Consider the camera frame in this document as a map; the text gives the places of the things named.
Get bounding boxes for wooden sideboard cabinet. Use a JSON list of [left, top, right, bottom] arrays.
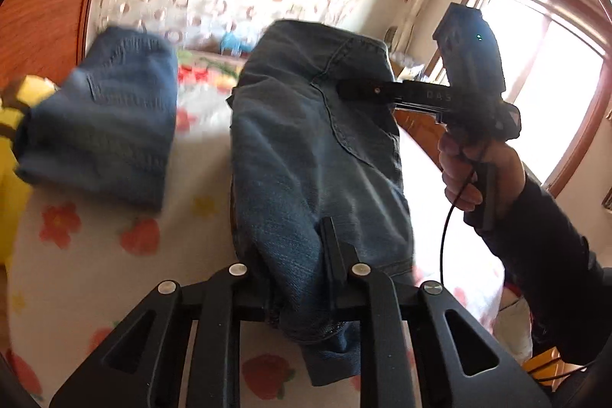
[[387, 54, 452, 151]]

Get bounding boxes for person's right forearm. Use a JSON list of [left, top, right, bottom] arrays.
[[480, 171, 612, 366]]

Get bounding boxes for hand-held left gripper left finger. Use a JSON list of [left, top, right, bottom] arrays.
[[48, 267, 269, 408]]

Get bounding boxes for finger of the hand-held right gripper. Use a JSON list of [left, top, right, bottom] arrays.
[[337, 78, 397, 103]]

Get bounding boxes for wooden-framed window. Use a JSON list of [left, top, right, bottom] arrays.
[[425, 0, 612, 198]]

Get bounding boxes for person's right hand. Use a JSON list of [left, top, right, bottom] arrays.
[[439, 134, 526, 218]]

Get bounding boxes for blue denim pants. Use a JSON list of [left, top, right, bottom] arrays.
[[13, 26, 179, 214], [227, 20, 416, 387]]

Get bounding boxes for white floral bedsheet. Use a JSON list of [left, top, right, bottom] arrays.
[[7, 88, 508, 408]]

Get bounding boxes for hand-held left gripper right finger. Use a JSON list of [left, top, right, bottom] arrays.
[[322, 218, 550, 408]]

